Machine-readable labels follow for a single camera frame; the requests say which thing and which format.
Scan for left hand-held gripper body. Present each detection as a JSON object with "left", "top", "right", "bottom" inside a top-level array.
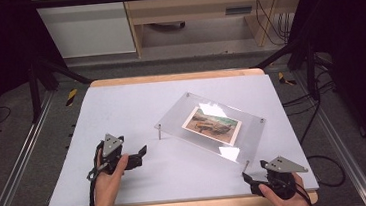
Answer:
[{"left": 92, "top": 131, "right": 135, "bottom": 177}]

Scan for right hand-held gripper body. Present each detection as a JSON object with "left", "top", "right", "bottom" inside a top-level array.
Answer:
[{"left": 257, "top": 153, "right": 312, "bottom": 203}]

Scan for clear acrylic photo frame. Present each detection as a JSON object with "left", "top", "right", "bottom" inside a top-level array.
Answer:
[{"left": 151, "top": 84, "right": 271, "bottom": 180}]

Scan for boat painting print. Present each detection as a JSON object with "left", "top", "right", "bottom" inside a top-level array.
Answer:
[{"left": 179, "top": 101, "right": 245, "bottom": 151}]

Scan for person's right hand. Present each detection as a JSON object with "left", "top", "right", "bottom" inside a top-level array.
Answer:
[{"left": 257, "top": 171, "right": 312, "bottom": 206}]

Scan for person's left hand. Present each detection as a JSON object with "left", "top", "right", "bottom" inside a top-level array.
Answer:
[{"left": 87, "top": 147, "right": 135, "bottom": 206}]

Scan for light grey table board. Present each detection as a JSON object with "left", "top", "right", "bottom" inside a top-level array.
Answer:
[{"left": 37, "top": 68, "right": 320, "bottom": 206}]

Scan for yellow black tape strip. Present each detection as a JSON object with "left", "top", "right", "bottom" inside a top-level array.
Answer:
[
  {"left": 277, "top": 70, "right": 298, "bottom": 89},
  {"left": 64, "top": 87, "right": 80, "bottom": 108}
]

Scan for black metal stand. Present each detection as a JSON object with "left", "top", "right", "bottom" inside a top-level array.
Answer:
[
  {"left": 251, "top": 35, "right": 323, "bottom": 107},
  {"left": 26, "top": 53, "right": 97, "bottom": 124}
]

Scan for white cabinet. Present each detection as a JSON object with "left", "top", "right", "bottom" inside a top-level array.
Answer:
[{"left": 28, "top": 0, "right": 137, "bottom": 62}]

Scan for light wooden desk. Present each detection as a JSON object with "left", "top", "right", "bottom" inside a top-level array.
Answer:
[{"left": 120, "top": 0, "right": 314, "bottom": 60}]

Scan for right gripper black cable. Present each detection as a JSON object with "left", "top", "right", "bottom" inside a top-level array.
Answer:
[{"left": 271, "top": 174, "right": 316, "bottom": 206}]

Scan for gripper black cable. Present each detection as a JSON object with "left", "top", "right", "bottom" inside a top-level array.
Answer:
[
  {"left": 82, "top": 140, "right": 112, "bottom": 206},
  {"left": 271, "top": 174, "right": 316, "bottom": 206}
]

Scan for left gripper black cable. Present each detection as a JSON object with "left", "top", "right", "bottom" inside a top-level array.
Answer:
[{"left": 82, "top": 140, "right": 112, "bottom": 206}]

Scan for aluminium floor rail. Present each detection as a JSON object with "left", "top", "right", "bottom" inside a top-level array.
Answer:
[
  {"left": 293, "top": 64, "right": 366, "bottom": 206},
  {"left": 0, "top": 89, "right": 64, "bottom": 206}
]

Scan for black floor cables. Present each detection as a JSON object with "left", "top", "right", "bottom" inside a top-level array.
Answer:
[{"left": 277, "top": 51, "right": 348, "bottom": 192}]

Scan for thin black floor cable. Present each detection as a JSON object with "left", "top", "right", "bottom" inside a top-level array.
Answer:
[{"left": 0, "top": 104, "right": 13, "bottom": 127}]

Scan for hanging black cables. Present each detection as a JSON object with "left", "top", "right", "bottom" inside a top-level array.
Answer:
[{"left": 253, "top": 0, "right": 293, "bottom": 48}]

